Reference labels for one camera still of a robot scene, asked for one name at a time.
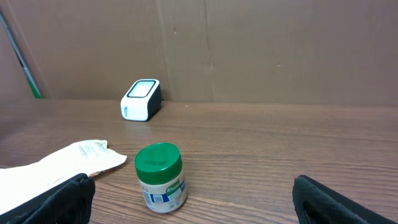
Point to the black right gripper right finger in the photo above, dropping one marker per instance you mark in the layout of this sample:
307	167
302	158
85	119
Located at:
315	203

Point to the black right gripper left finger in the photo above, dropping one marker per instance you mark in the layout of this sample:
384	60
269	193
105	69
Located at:
67	203

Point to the beige food pouch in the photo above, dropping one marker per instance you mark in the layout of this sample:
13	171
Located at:
23	183

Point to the green lid jar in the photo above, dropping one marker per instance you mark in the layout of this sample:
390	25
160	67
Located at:
159	168

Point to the white barcode scanner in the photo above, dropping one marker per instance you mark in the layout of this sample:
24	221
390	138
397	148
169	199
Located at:
142	100

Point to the green white pole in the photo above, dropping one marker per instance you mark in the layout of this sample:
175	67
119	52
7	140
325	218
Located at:
28	75

